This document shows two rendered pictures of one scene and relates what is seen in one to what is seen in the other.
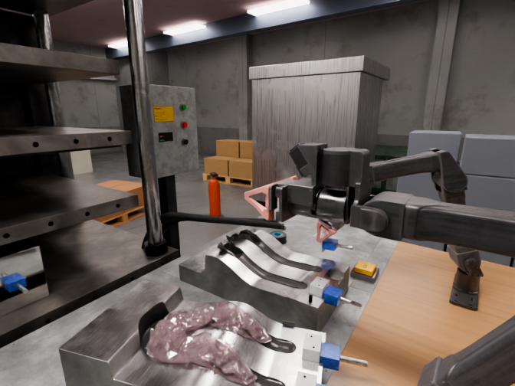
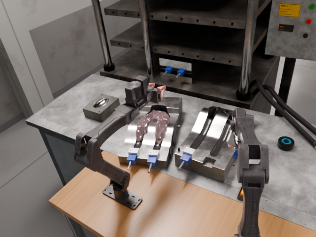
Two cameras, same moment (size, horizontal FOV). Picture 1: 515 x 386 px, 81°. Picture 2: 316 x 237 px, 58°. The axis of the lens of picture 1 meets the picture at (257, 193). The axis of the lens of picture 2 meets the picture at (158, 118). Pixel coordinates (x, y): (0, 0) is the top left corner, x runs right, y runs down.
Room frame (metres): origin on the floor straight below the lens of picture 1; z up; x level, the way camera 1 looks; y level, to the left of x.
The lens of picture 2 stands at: (0.59, -1.18, 1.89)
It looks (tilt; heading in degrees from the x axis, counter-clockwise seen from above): 37 degrees down; 91
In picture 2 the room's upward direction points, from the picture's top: 6 degrees counter-clockwise
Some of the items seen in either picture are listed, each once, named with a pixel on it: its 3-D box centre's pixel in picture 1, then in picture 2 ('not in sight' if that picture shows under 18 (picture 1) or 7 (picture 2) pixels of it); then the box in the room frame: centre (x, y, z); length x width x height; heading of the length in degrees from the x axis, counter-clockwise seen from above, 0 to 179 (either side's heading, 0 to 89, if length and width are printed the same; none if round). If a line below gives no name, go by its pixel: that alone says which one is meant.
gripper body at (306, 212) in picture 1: (304, 200); (145, 97); (0.54, -0.09, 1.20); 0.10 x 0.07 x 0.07; 143
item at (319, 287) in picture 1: (336, 296); (185, 160); (0.69, -0.21, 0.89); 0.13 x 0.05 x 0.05; 56
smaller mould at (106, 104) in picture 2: not in sight; (101, 107); (0.21, 0.42, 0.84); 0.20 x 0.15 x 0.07; 56
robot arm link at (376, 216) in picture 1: (356, 185); (130, 99); (0.47, -0.16, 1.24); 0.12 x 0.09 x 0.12; 53
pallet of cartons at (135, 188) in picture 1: (103, 204); not in sight; (3.73, 2.00, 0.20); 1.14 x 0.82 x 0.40; 152
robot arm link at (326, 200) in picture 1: (336, 202); (137, 102); (0.50, -0.14, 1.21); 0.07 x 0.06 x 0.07; 53
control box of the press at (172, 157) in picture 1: (171, 235); (282, 97); (1.46, 0.45, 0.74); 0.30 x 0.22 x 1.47; 146
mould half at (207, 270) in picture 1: (261, 266); (217, 134); (0.89, -0.01, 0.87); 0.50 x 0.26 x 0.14; 56
